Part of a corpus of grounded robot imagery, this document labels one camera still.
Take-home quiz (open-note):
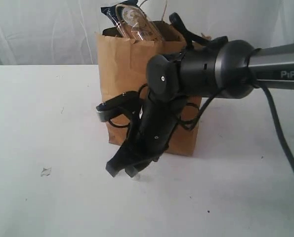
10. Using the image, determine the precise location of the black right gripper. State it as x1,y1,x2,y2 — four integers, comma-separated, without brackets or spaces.
106,54,186,178

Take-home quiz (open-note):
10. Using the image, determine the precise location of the white backdrop curtain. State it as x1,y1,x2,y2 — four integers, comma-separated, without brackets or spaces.
0,0,294,65

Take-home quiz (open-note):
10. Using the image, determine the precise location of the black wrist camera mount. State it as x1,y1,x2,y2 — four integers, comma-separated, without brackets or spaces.
96,91,143,122

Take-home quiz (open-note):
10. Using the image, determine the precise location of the brown paper shopping bag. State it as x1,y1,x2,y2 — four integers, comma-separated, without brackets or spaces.
96,21,198,157

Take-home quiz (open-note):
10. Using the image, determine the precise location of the black cable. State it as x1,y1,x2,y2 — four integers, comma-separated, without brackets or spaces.
168,12,294,196

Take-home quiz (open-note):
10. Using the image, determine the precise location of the small clear plastic scrap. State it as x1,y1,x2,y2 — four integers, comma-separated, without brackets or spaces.
40,167,52,177

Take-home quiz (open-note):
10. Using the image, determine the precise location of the spaghetti pasta packet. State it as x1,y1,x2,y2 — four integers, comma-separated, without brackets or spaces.
100,0,164,41

